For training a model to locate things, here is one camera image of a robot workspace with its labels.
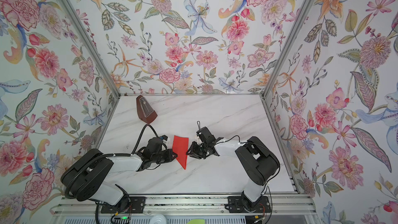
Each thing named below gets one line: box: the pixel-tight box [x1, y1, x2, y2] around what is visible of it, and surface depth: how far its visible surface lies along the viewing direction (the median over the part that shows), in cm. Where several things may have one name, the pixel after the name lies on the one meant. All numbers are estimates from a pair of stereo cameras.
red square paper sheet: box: [172, 135, 190, 171], surface depth 94 cm
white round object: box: [149, 213, 168, 224], surface depth 67 cm
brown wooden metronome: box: [136, 94, 158, 124], surface depth 101 cm
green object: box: [186, 218, 206, 224], surface depth 74 cm
